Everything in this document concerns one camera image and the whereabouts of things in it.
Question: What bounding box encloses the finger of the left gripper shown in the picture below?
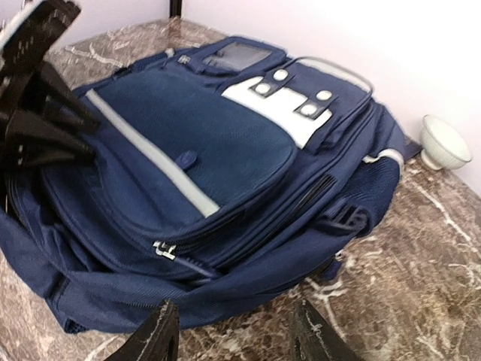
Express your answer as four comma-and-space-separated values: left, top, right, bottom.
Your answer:
32, 62, 101, 132
7, 112, 95, 168

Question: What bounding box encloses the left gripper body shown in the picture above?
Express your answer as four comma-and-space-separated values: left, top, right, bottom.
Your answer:
1, 1, 81, 124

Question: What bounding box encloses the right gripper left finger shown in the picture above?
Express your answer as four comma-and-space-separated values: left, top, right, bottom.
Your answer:
105, 300, 180, 361

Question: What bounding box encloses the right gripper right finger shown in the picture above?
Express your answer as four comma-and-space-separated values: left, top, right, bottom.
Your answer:
289, 299, 363, 361

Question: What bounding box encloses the navy blue student backpack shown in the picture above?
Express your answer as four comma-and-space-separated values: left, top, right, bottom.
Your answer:
1, 37, 407, 333

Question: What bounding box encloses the small green bowl at back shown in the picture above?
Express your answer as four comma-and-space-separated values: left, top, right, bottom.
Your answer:
420, 114, 473, 171

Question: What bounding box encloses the left black frame post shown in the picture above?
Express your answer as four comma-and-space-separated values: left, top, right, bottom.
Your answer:
169, 0, 183, 18

